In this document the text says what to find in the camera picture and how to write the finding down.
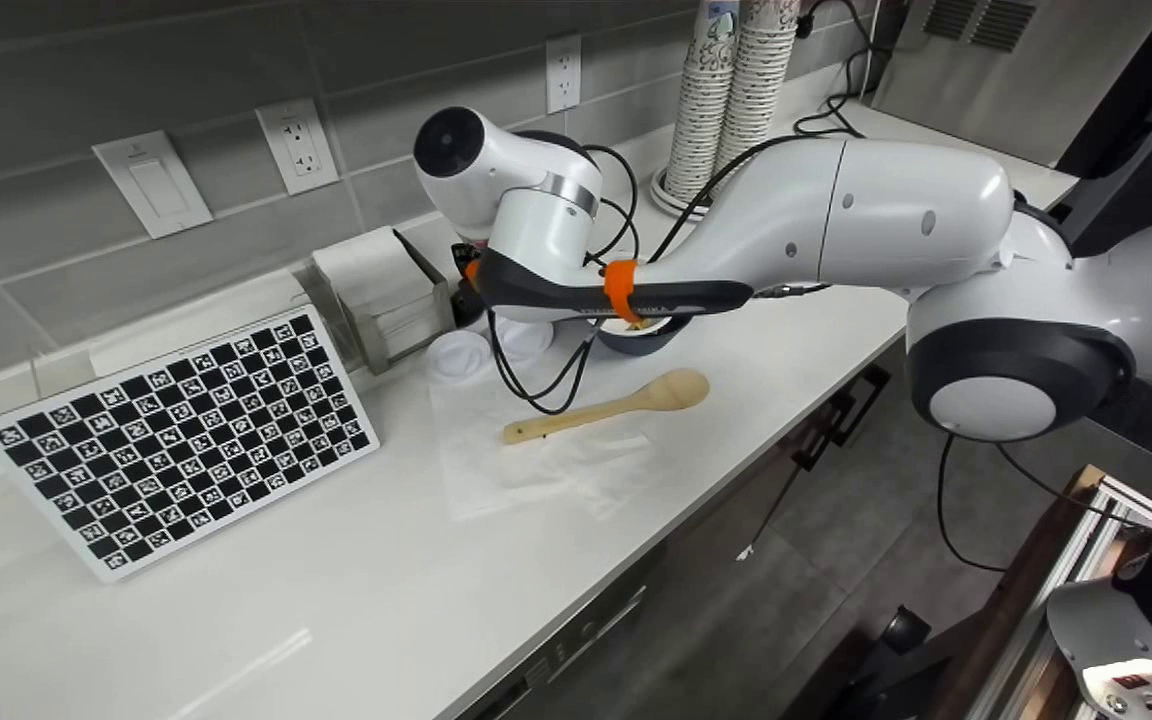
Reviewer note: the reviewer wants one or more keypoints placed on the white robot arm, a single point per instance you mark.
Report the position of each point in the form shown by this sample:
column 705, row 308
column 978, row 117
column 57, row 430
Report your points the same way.
column 1011, row 332

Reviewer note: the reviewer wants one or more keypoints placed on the dark blue bowl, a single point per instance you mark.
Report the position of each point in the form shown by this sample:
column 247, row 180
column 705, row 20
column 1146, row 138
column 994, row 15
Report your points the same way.
column 635, row 336

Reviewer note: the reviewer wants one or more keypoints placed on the crumpled clear plastic wrap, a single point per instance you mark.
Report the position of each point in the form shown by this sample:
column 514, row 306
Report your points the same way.
column 487, row 473

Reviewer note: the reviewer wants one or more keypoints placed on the wooden spoon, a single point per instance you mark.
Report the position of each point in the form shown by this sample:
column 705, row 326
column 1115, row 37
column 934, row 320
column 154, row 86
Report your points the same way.
column 667, row 393

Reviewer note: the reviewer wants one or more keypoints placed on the round white cup tray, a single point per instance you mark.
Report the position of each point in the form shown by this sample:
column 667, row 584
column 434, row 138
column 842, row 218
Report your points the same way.
column 673, row 205

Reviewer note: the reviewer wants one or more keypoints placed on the white napkin holder box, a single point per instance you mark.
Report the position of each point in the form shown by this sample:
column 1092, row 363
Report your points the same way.
column 389, row 292

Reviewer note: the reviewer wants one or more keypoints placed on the tall paper cup stack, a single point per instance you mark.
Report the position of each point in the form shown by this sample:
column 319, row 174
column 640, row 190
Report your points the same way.
column 703, row 96

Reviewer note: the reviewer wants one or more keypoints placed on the short paper cup stack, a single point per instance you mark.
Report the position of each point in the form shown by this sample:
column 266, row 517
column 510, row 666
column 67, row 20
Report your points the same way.
column 758, row 76

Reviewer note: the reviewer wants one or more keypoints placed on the checkered calibration board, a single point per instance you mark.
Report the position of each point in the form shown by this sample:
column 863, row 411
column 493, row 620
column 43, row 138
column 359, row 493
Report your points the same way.
column 150, row 462

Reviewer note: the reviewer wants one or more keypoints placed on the white light switch plate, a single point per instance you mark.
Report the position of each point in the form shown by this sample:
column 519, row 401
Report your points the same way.
column 154, row 180

